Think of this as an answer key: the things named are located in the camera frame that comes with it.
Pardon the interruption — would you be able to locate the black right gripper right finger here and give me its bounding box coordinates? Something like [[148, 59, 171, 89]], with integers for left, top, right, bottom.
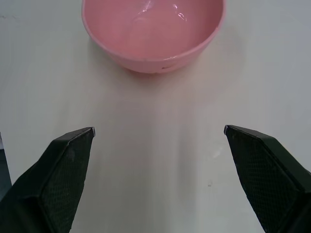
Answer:
[[224, 124, 311, 233]]

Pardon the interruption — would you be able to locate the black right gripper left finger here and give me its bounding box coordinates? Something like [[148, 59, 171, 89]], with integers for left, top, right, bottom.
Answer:
[[0, 126, 96, 233]]

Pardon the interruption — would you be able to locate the pink plastic bowl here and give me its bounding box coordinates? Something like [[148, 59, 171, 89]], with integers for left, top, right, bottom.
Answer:
[[81, 0, 227, 74]]

